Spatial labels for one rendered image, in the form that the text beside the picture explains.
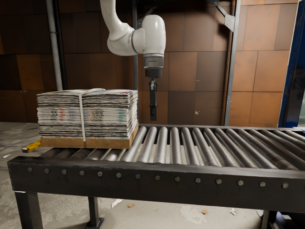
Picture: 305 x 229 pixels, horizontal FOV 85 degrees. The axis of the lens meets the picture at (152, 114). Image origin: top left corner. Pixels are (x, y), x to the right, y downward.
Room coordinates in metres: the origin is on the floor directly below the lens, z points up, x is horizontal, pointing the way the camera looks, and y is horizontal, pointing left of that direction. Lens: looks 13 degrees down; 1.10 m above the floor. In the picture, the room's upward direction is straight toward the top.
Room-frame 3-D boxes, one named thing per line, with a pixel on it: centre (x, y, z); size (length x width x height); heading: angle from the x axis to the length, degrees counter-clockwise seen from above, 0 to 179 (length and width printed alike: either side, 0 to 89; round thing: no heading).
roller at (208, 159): (0.74, -0.24, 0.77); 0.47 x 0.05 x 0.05; 174
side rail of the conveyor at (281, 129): (1.00, -0.20, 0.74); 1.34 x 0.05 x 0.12; 84
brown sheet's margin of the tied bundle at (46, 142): (0.80, 0.38, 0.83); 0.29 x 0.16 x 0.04; 177
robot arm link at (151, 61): (0.77, 0.00, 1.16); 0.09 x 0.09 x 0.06
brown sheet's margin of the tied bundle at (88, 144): (0.79, 0.28, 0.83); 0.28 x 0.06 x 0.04; 177
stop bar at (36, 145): (0.83, 0.49, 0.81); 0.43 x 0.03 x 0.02; 174
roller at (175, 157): (0.76, -0.11, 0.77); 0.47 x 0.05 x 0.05; 174
